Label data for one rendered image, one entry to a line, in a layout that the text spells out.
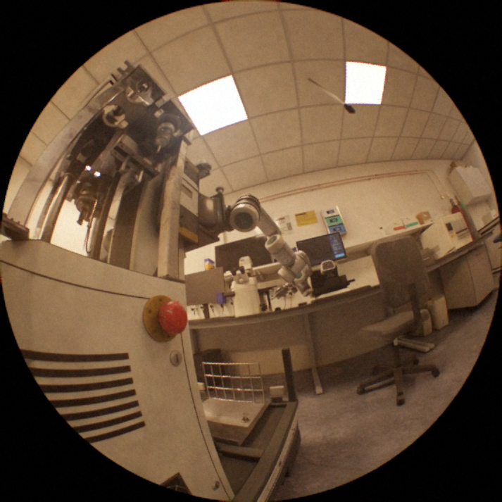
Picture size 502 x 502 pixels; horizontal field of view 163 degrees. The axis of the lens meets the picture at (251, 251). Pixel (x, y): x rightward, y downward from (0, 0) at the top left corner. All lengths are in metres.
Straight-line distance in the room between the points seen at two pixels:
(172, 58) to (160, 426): 2.12
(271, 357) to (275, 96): 2.90
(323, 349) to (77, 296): 2.12
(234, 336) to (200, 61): 2.96
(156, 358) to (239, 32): 2.06
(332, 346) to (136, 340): 2.06
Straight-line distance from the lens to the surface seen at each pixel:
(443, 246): 2.48
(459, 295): 2.72
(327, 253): 1.65
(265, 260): 2.05
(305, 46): 2.13
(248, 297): 1.33
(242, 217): 0.72
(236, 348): 2.25
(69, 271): 0.19
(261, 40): 2.01
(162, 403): 0.25
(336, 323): 2.13
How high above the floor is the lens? 0.74
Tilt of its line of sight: 21 degrees up
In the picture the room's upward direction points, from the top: 9 degrees counter-clockwise
